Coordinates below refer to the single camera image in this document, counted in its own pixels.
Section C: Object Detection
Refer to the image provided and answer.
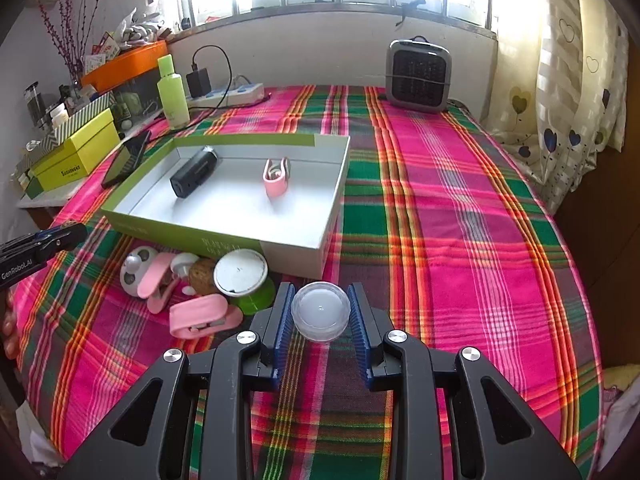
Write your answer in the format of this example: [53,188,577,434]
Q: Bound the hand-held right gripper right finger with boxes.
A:
[348,282,585,480]

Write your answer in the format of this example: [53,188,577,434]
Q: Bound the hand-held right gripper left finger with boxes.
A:
[57,282,297,480]

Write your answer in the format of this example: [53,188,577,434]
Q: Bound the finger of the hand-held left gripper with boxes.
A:
[0,222,89,263]

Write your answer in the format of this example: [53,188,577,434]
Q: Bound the small clear plastic jar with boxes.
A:
[291,282,350,344]

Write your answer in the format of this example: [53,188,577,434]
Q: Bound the white round massager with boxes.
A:
[119,247,159,299]

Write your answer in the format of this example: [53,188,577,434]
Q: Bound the green tub with white lid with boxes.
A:
[213,249,277,316]

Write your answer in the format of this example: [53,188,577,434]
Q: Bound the brown walnut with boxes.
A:
[188,258,217,296]

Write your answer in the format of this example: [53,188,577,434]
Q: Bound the green and white box tray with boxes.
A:
[100,133,351,281]

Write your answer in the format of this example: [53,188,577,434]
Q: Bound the person's left hand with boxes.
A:
[1,297,22,361]

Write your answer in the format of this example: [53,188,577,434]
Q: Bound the yellow-green cardboard box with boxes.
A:
[29,108,120,192]

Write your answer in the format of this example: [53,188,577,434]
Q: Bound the black smartphone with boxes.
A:
[101,129,152,190]

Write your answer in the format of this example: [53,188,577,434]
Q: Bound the striped gift box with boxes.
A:
[42,92,116,147]

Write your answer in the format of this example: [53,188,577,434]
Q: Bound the small white mushroom-shaped item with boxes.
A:
[170,253,200,297]

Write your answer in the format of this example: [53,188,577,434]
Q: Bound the dark glass jar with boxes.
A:
[23,82,49,129]

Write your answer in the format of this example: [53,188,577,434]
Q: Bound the black cylindrical device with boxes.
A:
[169,145,220,199]

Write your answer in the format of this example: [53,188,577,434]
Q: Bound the pink curved clip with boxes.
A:
[263,157,292,199]

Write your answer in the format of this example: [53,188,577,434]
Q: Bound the light green bottle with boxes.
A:
[157,53,191,130]

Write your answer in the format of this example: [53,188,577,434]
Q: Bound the orange storage box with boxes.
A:
[80,40,169,92]

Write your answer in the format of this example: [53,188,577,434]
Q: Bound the dried purple flower branches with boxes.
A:
[36,0,117,87]

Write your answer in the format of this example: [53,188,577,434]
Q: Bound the white plastic bag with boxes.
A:
[114,6,173,52]

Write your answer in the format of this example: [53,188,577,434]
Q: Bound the white power strip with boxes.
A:
[186,82,265,109]

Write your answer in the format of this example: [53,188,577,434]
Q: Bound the grey space heater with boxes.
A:
[387,36,453,113]

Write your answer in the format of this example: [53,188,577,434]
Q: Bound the heart-patterned curtain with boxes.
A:
[486,0,630,213]

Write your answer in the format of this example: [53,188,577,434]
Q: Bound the black charger with cable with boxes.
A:
[186,45,268,111]

